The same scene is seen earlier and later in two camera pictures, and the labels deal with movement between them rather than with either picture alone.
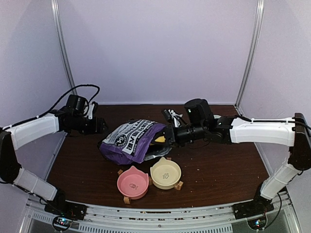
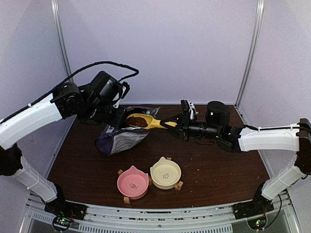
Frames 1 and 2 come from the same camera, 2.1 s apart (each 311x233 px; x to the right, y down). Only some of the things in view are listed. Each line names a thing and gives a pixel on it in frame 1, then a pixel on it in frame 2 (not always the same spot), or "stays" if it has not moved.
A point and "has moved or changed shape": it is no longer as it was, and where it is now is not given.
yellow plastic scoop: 161,139 → 146,122
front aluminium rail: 219,218 stays
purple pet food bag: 130,142 has moved or changed shape
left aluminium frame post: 56,12 stays
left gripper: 97,127 → 117,121
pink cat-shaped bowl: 133,183 stays
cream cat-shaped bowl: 165,174 stays
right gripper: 170,135 → 182,131
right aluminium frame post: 252,54 stays
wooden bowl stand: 127,199 stays
